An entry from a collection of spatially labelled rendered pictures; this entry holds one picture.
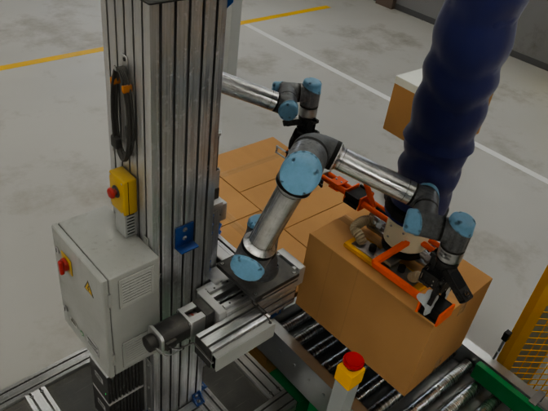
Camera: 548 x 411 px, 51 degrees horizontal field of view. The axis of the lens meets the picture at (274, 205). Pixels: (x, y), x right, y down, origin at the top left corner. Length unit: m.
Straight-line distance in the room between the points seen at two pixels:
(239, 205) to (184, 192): 1.40
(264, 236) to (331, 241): 0.50
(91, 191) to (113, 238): 2.35
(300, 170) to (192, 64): 0.42
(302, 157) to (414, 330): 0.82
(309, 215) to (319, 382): 1.14
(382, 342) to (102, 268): 1.07
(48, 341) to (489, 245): 2.98
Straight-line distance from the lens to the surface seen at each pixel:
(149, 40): 1.55
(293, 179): 1.64
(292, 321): 2.66
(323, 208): 3.35
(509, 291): 4.11
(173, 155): 1.78
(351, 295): 2.27
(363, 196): 2.30
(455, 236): 1.72
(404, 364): 2.26
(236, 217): 3.19
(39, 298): 3.56
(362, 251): 2.23
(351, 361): 1.93
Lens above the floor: 2.51
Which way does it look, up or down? 36 degrees down
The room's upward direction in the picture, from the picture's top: 8 degrees clockwise
